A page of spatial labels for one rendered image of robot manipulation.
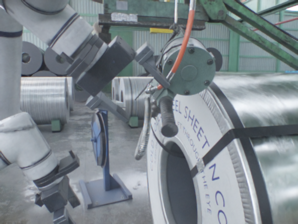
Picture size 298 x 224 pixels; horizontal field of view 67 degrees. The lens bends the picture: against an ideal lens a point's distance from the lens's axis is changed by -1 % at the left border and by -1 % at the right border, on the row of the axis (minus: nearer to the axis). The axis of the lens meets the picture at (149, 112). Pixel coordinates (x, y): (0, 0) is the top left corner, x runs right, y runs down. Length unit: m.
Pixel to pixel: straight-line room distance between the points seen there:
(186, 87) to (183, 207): 0.94
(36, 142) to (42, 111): 5.24
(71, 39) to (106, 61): 0.08
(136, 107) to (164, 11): 4.36
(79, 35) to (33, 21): 0.08
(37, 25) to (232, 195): 0.64
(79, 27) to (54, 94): 5.34
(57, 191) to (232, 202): 0.49
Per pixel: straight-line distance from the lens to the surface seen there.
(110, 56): 0.47
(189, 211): 1.46
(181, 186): 1.48
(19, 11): 0.47
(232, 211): 0.75
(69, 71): 0.43
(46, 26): 0.47
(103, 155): 2.42
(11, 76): 1.03
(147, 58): 0.48
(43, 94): 5.82
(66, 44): 0.46
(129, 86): 5.88
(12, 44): 0.97
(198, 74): 0.65
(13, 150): 0.62
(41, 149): 0.64
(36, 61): 12.22
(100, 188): 2.93
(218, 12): 1.81
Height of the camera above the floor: 1.33
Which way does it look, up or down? 9 degrees down
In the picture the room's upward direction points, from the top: straight up
